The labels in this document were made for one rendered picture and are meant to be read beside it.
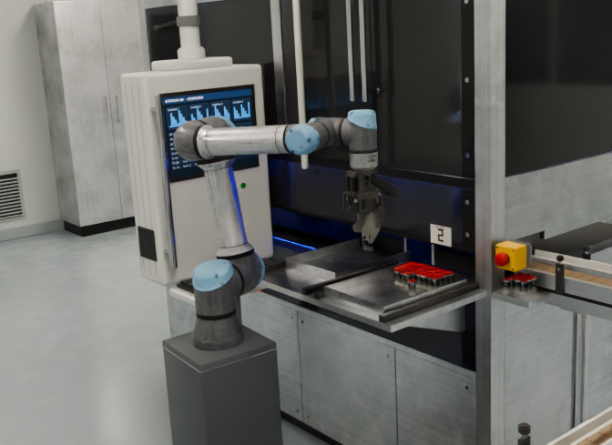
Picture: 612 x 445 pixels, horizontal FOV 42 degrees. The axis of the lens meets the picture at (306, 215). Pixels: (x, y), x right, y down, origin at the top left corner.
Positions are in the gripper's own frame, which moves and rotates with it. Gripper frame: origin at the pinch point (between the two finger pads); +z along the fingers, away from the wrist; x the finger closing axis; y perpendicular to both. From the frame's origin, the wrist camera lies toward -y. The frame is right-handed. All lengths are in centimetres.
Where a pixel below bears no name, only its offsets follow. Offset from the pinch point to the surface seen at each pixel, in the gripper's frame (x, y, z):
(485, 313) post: 10.5, -35.4, 29.0
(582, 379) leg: 34, -51, 48
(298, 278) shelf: -41.4, -4.8, 21.6
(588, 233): -7, -118, 24
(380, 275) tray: -19.6, -20.8, 19.8
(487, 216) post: 11.2, -35.4, -1.3
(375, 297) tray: -8.7, -8.5, 21.4
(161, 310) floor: -275, -72, 110
